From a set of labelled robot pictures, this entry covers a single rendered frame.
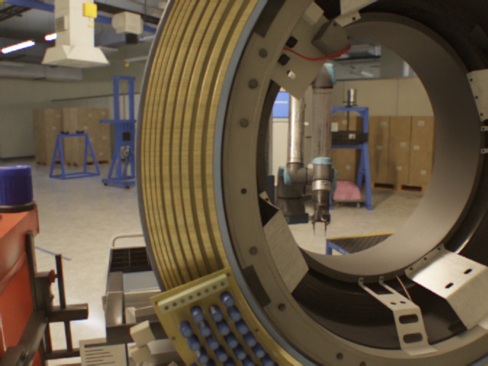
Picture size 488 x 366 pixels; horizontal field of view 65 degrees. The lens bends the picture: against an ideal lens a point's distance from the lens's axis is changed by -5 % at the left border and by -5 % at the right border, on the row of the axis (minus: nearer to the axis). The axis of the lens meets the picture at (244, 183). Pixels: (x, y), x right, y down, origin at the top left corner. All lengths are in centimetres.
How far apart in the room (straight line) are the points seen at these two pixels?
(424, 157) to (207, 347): 726
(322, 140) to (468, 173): 96
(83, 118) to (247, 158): 1206
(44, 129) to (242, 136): 1288
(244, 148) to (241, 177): 6
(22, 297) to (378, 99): 846
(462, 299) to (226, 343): 76
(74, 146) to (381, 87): 872
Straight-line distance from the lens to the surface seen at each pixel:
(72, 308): 143
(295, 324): 92
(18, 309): 144
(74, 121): 1279
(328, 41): 96
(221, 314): 75
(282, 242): 93
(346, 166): 827
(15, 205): 141
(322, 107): 224
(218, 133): 75
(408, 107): 904
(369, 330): 124
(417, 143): 788
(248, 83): 78
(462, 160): 158
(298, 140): 208
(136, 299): 141
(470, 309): 133
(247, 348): 83
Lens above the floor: 124
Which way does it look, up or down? 8 degrees down
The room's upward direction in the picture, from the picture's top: straight up
